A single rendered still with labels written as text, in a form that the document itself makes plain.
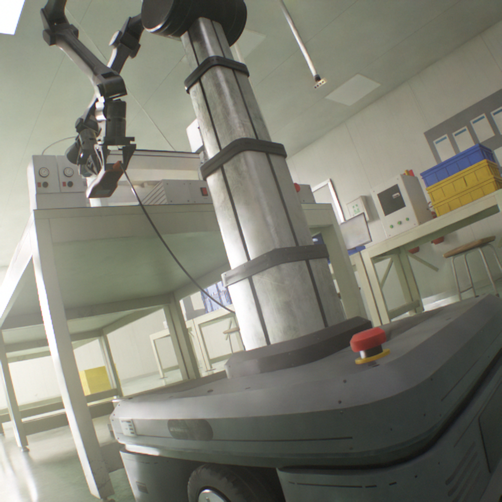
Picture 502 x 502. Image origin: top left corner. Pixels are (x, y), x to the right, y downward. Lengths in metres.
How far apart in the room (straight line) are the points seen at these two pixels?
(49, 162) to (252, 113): 1.12
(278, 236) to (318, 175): 5.72
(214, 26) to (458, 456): 0.90
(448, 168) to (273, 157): 2.90
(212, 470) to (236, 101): 0.63
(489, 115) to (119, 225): 4.68
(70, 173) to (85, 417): 1.08
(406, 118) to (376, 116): 0.46
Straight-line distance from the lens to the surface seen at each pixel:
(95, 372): 7.22
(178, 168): 1.97
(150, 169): 1.89
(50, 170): 1.76
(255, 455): 0.50
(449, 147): 5.38
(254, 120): 0.81
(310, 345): 0.61
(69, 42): 1.43
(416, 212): 3.79
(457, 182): 3.56
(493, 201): 3.28
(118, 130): 1.23
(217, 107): 0.81
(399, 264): 4.40
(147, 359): 9.37
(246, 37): 3.93
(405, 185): 3.83
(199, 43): 0.92
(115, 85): 1.24
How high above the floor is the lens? 0.32
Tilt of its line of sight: 11 degrees up
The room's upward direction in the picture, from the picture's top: 16 degrees counter-clockwise
